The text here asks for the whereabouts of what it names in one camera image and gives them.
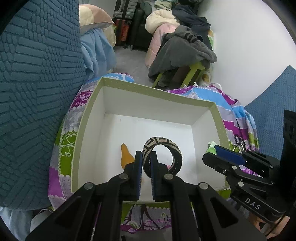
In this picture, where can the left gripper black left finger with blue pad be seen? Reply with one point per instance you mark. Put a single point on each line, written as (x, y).
(93, 212)

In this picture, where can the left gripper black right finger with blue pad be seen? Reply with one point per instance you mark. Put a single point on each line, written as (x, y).
(198, 212)

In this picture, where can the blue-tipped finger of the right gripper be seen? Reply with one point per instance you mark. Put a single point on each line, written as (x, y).
(229, 155)

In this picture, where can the orange gourd ornament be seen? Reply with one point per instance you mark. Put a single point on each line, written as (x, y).
(126, 157)

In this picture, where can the patterned woven bangle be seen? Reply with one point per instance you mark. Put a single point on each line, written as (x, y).
(170, 145)

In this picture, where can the person's right hand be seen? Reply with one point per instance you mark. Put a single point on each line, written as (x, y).
(273, 229)

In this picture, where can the colourful striped floral cloth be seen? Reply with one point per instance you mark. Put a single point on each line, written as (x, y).
(236, 120)

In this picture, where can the blue quilted cushion right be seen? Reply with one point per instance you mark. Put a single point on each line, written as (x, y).
(267, 111)

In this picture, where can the blue quilted cushion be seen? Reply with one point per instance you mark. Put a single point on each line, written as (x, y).
(42, 70)
(267, 111)

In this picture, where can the green stool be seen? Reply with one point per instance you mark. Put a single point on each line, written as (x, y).
(193, 69)

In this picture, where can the green white cardboard box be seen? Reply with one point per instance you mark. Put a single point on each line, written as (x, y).
(120, 112)

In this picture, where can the dark grey blanket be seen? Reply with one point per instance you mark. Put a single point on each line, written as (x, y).
(178, 49)

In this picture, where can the pile of clothes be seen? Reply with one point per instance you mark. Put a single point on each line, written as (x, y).
(187, 17)

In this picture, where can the cream fleece blanket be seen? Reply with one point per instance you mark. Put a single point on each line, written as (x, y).
(159, 17)

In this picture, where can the blue quilted cushion left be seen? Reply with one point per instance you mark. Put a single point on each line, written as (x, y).
(42, 70)

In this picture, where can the light blue bedsheet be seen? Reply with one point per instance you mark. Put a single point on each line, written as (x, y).
(98, 54)

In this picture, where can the grey suitcase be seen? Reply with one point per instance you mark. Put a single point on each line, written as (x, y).
(125, 9)

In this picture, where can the pink cream pillow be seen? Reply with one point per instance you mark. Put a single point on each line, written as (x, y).
(91, 16)

